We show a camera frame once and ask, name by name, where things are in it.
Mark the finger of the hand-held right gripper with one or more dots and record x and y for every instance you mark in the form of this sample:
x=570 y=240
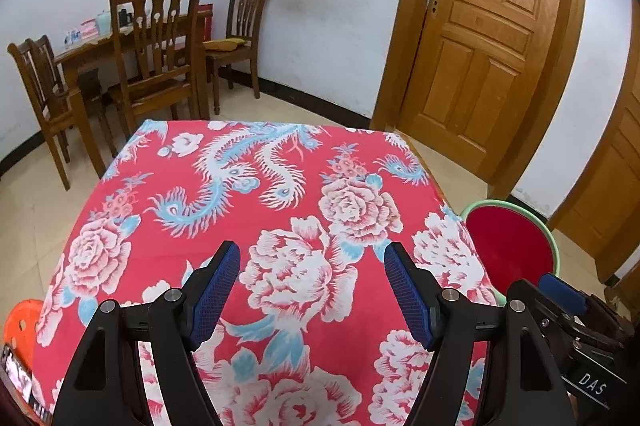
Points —
x=562 y=292
x=537 y=303

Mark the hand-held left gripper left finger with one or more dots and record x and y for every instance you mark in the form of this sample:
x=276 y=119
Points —
x=215 y=301

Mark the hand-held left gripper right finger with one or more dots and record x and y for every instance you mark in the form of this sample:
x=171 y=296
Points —
x=407 y=296

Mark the red basin green rim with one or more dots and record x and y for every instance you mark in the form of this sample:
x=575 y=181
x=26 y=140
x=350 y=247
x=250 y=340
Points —
x=553 y=251

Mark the red plastic bag liner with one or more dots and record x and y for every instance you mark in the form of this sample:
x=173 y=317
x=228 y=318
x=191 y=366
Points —
x=505 y=246

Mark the wooden panelled door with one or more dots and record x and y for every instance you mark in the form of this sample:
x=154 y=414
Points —
x=610 y=186
x=490 y=56

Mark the red floral tablecloth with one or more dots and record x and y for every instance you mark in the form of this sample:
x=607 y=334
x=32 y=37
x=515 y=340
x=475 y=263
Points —
x=310 y=216

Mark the orange plastic stool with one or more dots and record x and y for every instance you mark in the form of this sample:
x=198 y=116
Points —
x=22 y=321

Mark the yellow brown seat cushion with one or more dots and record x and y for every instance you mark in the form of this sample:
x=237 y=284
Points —
x=224 y=45

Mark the wooden dining table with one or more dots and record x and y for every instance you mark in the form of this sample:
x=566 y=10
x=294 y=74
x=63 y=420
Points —
x=100 y=49

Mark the black flask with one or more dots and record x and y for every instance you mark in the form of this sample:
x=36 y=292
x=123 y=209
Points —
x=122 y=16

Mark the pink tissue pack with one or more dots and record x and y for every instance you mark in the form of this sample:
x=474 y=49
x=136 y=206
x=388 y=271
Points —
x=88 y=29

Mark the pale green jar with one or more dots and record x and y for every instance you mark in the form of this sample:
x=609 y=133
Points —
x=103 y=22

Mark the small clear bottles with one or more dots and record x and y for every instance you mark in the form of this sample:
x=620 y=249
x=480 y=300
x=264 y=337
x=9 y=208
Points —
x=72 y=36

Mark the dark wooden dining chair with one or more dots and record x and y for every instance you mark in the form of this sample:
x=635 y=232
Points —
x=22 y=51

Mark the wooden door frame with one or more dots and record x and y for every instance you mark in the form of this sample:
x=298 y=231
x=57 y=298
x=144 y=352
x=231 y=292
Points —
x=575 y=196

